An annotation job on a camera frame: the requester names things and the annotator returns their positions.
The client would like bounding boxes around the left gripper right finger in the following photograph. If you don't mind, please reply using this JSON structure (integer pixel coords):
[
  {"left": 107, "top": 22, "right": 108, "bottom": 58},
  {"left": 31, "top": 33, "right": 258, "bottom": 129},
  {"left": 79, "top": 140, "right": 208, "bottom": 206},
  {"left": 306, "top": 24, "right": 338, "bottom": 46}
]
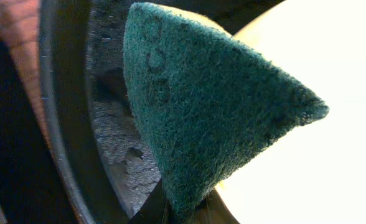
[{"left": 195, "top": 189, "right": 240, "bottom": 224}]

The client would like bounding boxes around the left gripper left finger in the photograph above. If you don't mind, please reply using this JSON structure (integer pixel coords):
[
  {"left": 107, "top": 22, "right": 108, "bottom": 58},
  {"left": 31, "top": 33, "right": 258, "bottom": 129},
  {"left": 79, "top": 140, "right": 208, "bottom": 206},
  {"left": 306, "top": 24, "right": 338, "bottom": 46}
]
[{"left": 128, "top": 180, "right": 170, "bottom": 224}]

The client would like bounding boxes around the green scrubbing sponge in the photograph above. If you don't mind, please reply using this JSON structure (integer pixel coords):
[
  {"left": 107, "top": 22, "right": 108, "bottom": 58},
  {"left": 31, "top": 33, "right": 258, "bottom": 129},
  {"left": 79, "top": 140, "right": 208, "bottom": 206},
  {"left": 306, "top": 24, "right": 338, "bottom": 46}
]
[{"left": 123, "top": 2, "right": 329, "bottom": 223}]

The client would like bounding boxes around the yellow plate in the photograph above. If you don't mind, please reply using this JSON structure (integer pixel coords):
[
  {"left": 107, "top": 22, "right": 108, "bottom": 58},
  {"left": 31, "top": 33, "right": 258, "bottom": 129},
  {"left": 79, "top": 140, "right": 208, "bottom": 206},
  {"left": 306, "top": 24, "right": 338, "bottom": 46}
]
[{"left": 213, "top": 0, "right": 366, "bottom": 224}]

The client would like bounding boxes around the round black serving tray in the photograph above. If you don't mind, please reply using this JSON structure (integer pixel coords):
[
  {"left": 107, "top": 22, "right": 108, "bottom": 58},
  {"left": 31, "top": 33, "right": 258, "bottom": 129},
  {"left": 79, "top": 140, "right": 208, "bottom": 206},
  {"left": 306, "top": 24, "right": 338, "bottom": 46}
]
[{"left": 38, "top": 0, "right": 286, "bottom": 224}]

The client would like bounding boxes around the black rectangular tray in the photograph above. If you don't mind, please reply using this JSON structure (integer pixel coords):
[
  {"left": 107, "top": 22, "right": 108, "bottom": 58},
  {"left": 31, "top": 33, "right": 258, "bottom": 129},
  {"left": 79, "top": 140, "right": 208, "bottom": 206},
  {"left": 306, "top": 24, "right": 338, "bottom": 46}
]
[{"left": 0, "top": 38, "right": 77, "bottom": 223}]

